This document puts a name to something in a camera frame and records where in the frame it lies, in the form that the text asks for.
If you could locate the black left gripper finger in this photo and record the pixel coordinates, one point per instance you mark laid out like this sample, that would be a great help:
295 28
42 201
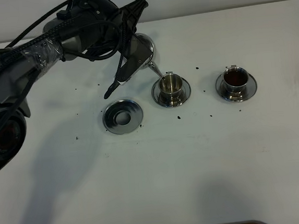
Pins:
132 11

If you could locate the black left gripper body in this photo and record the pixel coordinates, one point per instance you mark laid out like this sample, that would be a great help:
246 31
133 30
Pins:
127 28

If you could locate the stainless steel teapot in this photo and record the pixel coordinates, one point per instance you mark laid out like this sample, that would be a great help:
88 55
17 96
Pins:
149 52

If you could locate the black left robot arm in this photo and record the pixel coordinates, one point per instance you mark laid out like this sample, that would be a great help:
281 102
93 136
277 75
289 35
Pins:
91 29

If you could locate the steel teapot saucer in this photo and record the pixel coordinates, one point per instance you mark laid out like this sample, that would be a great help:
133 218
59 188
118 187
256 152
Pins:
122 116

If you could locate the left steel teacup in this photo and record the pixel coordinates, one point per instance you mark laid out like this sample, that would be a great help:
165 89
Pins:
170 86

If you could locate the steel teacup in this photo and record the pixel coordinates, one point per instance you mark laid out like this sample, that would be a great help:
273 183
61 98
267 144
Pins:
170 86
235 79

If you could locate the left steel cup saucer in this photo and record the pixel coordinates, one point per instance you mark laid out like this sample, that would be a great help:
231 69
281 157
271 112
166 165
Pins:
186 92

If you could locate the steel cup saucer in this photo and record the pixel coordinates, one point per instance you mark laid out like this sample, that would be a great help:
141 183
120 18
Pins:
186 92
246 94

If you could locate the right steel teacup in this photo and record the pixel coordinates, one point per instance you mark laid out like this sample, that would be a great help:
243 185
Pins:
235 79

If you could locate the right steel cup saucer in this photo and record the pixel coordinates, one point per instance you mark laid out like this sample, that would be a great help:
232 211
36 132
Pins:
246 94

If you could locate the black camera mount bracket left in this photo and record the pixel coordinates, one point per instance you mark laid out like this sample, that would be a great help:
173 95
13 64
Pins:
132 57

